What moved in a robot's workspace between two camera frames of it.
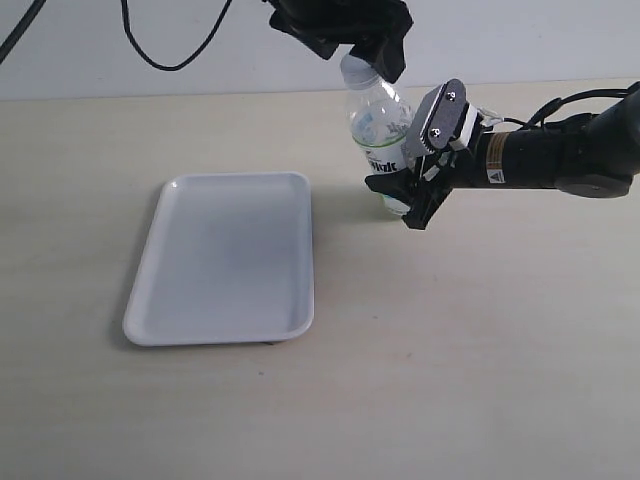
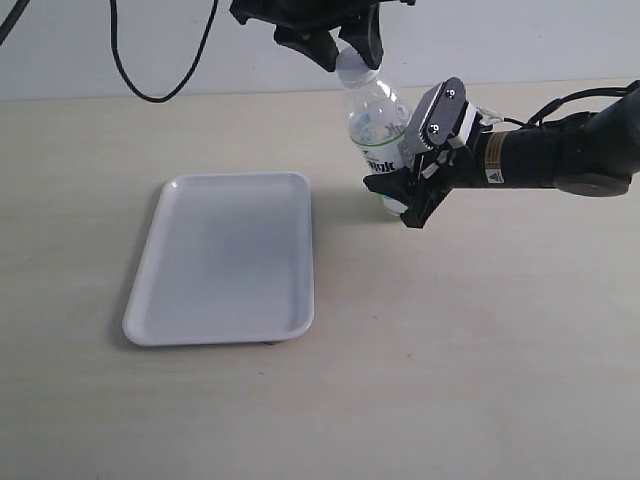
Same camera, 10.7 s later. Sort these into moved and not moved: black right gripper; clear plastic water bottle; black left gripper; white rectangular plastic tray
Moved: black left gripper
Not moved: white rectangular plastic tray; black right gripper; clear plastic water bottle
